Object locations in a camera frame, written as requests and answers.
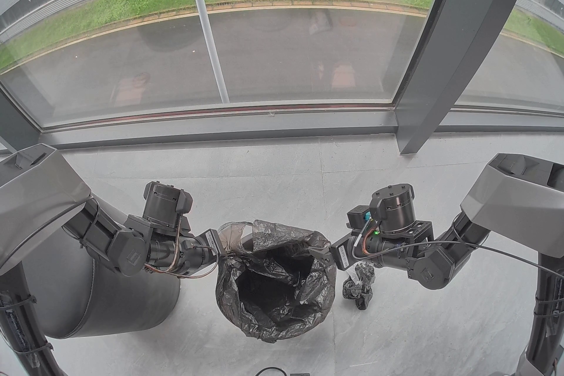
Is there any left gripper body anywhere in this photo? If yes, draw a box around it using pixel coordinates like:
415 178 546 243
149 229 226 276

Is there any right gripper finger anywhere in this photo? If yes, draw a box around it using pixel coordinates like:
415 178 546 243
309 246 337 268

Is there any black plastic bag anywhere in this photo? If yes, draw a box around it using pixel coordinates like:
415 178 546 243
214 219 338 344

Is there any crumpled black plastic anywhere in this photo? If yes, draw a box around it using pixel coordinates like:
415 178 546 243
341 262 375 311

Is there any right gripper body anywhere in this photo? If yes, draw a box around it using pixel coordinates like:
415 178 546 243
333 232 407 272

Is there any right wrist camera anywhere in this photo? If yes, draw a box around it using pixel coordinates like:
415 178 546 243
347 204 375 234

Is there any window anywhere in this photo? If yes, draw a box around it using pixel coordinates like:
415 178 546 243
0 0 564 155

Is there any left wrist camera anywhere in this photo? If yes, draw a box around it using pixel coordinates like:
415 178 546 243
176 188 194 214

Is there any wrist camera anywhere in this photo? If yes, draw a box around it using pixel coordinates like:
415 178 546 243
176 188 194 214
347 204 375 234

